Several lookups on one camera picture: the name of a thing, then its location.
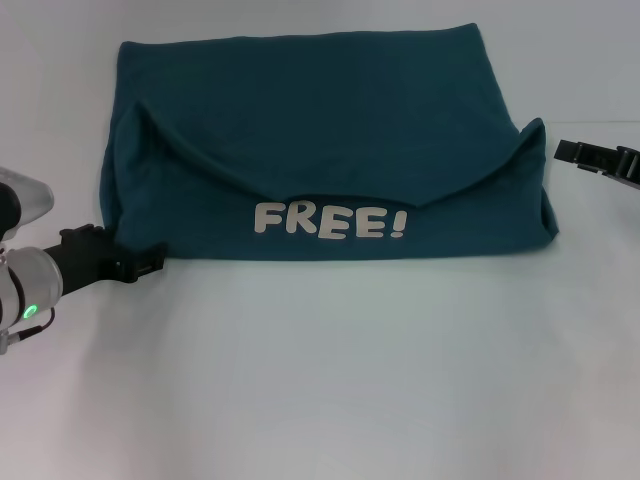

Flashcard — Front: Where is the teal blue shirt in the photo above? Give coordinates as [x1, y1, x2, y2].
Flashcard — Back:
[98, 22, 558, 262]

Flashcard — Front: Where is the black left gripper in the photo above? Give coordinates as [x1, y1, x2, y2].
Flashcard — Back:
[42, 223, 169, 302]

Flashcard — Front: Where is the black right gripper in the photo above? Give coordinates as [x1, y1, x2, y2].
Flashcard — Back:
[553, 139, 640, 191]

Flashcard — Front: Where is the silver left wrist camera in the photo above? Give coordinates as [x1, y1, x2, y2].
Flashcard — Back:
[0, 167, 55, 247]

